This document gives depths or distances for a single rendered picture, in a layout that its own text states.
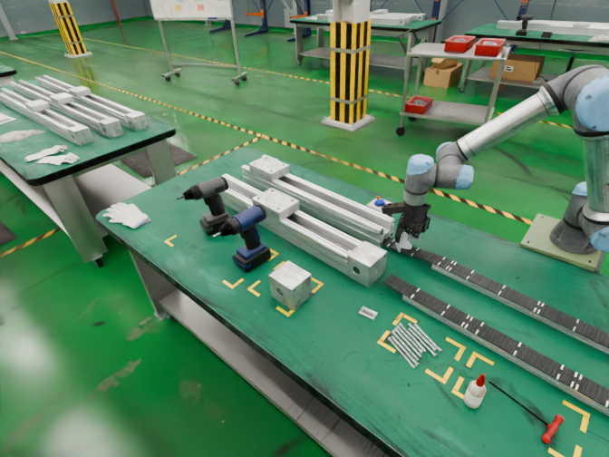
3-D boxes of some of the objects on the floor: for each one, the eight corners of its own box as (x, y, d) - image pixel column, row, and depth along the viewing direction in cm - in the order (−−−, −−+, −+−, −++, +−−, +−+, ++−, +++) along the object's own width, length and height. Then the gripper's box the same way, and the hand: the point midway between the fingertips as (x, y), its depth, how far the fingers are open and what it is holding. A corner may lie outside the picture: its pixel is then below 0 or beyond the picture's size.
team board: (162, 82, 647) (125, -57, 531) (179, 75, 684) (148, -56, 568) (236, 87, 601) (214, -64, 485) (250, 79, 638) (232, -64, 522)
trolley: (490, 130, 413) (517, 30, 353) (484, 149, 375) (513, 41, 315) (401, 118, 455) (411, 27, 395) (387, 134, 417) (396, 35, 357)
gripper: (419, 214, 114) (410, 264, 127) (437, 199, 121) (427, 247, 134) (395, 204, 119) (389, 254, 132) (413, 189, 126) (406, 238, 138)
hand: (401, 245), depth 133 cm, fingers open, 4 cm apart
